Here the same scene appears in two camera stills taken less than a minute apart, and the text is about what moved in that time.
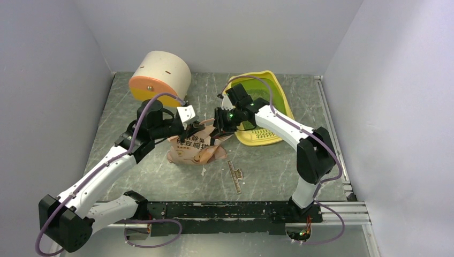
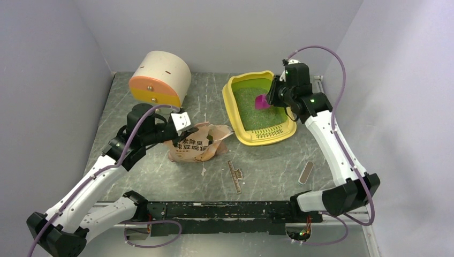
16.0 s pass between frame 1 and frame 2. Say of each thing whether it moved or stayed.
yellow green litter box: stayed
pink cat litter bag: moved
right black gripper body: moved
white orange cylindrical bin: stayed
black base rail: stayed
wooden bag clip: stayed
